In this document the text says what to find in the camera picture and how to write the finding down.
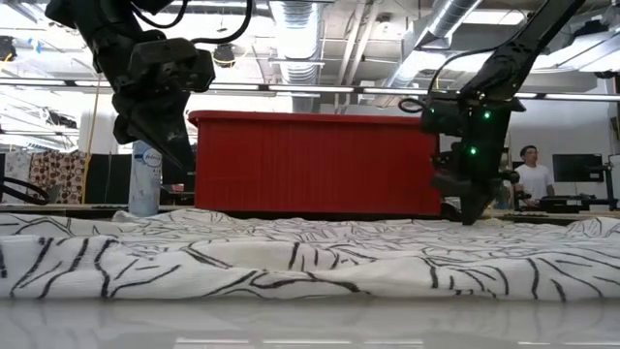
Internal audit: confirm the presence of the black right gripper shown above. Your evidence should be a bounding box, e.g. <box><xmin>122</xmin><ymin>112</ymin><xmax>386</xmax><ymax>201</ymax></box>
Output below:
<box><xmin>430</xmin><ymin>140</ymin><xmax>519</xmax><ymax>227</ymax></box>

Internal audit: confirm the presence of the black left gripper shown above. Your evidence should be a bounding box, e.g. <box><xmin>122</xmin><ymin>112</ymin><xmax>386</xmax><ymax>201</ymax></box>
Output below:
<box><xmin>110</xmin><ymin>89</ymin><xmax>196</xmax><ymax>172</ymax></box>

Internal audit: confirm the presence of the white leaf-print cloth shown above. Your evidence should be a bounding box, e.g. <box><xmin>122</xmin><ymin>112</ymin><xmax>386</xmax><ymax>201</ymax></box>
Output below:
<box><xmin>0</xmin><ymin>207</ymin><xmax>620</xmax><ymax>302</ymax></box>

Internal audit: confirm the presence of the red plastic laundry basket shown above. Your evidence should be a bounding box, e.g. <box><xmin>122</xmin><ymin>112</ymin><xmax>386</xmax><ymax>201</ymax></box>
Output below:
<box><xmin>187</xmin><ymin>110</ymin><xmax>444</xmax><ymax>217</ymax></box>

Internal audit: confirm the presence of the clear spray bottle white trigger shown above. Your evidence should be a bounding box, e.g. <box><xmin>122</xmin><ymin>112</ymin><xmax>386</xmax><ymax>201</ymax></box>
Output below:
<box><xmin>488</xmin><ymin>130</ymin><xmax>514</xmax><ymax>225</ymax></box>

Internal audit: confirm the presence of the blue spray bottle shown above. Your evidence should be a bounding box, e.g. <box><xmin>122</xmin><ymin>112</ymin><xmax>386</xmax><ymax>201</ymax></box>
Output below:
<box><xmin>127</xmin><ymin>140</ymin><xmax>164</xmax><ymax>218</ymax></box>

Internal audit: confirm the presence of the person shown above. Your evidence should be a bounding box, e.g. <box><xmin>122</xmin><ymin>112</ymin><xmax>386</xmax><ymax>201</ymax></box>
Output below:
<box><xmin>511</xmin><ymin>143</ymin><xmax>557</xmax><ymax>208</ymax></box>

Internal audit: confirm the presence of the black partition panel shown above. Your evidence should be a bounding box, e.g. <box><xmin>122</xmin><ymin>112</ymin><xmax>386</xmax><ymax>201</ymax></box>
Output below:
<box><xmin>85</xmin><ymin>153</ymin><xmax>132</xmax><ymax>206</ymax></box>

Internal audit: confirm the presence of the brown floral fabric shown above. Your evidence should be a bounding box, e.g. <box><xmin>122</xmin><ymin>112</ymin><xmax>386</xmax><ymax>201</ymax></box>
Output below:
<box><xmin>26</xmin><ymin>150</ymin><xmax>89</xmax><ymax>206</ymax></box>

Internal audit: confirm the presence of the black monitor stand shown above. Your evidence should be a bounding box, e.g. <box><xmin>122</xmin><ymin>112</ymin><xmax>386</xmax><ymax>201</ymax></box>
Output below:
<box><xmin>538</xmin><ymin>162</ymin><xmax>620</xmax><ymax>213</ymax></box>

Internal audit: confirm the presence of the long ceiling light bar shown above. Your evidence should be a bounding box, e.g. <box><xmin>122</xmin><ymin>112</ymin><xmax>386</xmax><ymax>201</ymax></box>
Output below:
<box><xmin>0</xmin><ymin>79</ymin><xmax>620</xmax><ymax>102</ymax></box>

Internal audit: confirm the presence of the white patterned fabric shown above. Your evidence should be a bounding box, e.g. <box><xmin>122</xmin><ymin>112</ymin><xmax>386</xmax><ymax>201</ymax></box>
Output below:
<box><xmin>3</xmin><ymin>150</ymin><xmax>33</xmax><ymax>190</ymax></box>

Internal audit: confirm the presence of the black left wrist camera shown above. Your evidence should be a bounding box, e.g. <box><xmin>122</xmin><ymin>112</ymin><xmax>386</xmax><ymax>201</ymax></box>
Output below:
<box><xmin>129</xmin><ymin>37</ymin><xmax>217</xmax><ymax>93</ymax></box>

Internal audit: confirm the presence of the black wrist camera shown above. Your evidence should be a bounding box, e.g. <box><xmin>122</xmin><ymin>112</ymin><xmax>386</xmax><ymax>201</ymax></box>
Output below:
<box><xmin>129</xmin><ymin>37</ymin><xmax>217</xmax><ymax>93</ymax></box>
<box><xmin>419</xmin><ymin>99</ymin><xmax>469</xmax><ymax>138</ymax></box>

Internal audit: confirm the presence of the black ceiling dome camera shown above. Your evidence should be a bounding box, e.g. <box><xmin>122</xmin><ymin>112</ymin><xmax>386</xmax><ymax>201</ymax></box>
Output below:
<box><xmin>212</xmin><ymin>43</ymin><xmax>237</xmax><ymax>70</ymax></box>

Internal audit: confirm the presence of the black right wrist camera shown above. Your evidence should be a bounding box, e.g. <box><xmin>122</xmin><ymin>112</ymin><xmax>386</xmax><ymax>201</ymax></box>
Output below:
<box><xmin>419</xmin><ymin>99</ymin><xmax>469</xmax><ymax>138</ymax></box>

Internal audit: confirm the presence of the black wall monitor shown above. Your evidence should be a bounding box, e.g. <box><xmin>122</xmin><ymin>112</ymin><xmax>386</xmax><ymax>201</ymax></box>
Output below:
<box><xmin>552</xmin><ymin>153</ymin><xmax>605</xmax><ymax>184</ymax></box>

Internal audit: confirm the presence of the black cable loop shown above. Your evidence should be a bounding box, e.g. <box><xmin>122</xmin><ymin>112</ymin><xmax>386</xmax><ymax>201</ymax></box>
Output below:
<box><xmin>0</xmin><ymin>174</ymin><xmax>51</xmax><ymax>206</ymax></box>

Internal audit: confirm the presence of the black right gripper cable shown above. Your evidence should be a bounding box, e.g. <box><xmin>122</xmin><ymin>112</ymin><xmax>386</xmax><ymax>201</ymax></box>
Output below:
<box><xmin>398</xmin><ymin>28</ymin><xmax>529</xmax><ymax>115</ymax></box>

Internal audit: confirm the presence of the ribbed silver ventilation duct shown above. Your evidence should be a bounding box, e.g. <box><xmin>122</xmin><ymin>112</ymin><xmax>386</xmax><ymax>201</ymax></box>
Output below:
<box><xmin>267</xmin><ymin>0</ymin><xmax>326</xmax><ymax>87</ymax></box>

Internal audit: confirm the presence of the smooth silver ventilation duct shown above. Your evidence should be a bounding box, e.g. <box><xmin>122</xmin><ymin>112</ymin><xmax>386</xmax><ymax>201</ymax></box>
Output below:
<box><xmin>385</xmin><ymin>0</ymin><xmax>485</xmax><ymax>89</ymax></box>

